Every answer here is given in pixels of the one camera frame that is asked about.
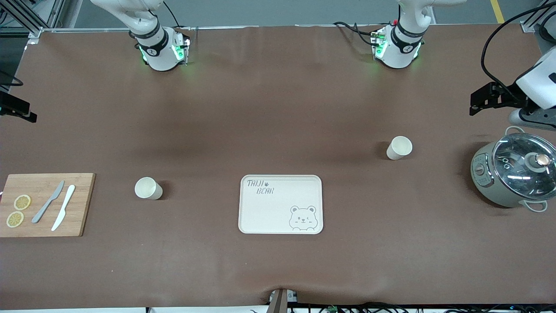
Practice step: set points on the lemon slice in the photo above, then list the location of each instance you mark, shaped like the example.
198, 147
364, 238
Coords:
15, 219
22, 202

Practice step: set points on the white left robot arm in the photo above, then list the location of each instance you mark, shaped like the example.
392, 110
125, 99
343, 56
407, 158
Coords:
397, 54

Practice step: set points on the grey plastic knife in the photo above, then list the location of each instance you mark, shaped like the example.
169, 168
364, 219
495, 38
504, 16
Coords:
47, 202

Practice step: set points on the white plastic cup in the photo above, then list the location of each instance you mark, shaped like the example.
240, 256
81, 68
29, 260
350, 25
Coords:
398, 148
148, 188

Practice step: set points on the grey electric cooking pot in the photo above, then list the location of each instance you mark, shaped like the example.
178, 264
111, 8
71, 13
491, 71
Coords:
491, 191

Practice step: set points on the bamboo cutting board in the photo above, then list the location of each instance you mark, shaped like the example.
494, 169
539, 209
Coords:
82, 204

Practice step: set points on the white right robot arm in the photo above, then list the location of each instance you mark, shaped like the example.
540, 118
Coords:
158, 56

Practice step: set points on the glass pot lid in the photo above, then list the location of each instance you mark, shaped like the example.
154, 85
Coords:
517, 174

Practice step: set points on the aluminium frame profile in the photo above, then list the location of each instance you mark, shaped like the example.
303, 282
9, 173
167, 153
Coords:
527, 27
21, 15

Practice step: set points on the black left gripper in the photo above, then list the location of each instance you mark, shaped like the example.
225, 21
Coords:
509, 97

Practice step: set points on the cream tray with bear print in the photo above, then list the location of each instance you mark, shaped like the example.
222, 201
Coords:
269, 213

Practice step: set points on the brown table mat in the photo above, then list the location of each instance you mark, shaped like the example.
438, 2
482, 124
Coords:
278, 108

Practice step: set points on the white plastic knife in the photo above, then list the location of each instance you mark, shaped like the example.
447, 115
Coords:
65, 204

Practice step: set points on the brown camera post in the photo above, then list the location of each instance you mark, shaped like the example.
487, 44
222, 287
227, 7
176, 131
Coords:
278, 302

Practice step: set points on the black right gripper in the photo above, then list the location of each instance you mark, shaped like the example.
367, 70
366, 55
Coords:
13, 106

